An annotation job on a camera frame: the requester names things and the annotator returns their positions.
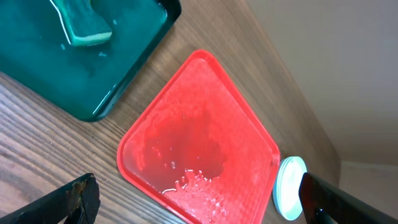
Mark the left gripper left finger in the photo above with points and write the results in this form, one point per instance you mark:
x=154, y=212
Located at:
x=76, y=202

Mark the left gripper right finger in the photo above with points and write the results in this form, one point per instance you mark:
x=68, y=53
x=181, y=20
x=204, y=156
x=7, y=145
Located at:
x=323, y=203

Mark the light blue plate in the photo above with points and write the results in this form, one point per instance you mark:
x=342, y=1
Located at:
x=285, y=192

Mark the green yellow sponge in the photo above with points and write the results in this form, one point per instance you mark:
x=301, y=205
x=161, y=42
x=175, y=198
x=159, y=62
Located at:
x=81, y=24

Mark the black tray with green water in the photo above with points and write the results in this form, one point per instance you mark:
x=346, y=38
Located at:
x=85, y=81

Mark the red plastic tray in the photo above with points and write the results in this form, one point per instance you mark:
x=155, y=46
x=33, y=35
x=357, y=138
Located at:
x=199, y=149

